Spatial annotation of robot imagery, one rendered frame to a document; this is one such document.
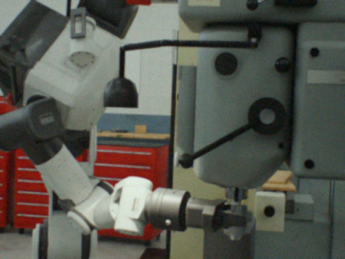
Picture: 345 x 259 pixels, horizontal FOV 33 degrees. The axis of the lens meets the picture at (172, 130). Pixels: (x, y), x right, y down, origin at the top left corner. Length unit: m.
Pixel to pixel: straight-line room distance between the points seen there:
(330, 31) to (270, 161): 0.27
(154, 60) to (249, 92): 9.26
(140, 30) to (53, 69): 8.95
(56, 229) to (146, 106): 8.57
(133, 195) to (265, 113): 0.37
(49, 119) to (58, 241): 0.53
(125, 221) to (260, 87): 0.41
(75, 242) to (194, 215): 0.72
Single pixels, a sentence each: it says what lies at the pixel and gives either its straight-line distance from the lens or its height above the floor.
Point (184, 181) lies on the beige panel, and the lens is 2.97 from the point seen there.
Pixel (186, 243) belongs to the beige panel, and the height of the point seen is 0.75.
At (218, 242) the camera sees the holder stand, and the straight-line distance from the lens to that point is 1.53.
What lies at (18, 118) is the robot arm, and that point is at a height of 1.42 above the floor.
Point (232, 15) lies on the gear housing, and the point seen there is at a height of 1.64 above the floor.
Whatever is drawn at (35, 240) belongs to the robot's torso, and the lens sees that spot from 1.88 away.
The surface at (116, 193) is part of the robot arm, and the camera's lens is 1.36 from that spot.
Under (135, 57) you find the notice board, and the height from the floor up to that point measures 2.20.
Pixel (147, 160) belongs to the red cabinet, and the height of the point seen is 0.87.
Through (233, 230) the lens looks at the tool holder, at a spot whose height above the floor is 1.22.
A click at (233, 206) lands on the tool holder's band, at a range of 1.21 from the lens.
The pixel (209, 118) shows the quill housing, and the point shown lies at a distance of 1.12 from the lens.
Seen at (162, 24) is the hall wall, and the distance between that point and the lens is 10.40.
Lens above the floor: 1.48
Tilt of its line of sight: 3 degrees down
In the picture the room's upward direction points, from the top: 2 degrees clockwise
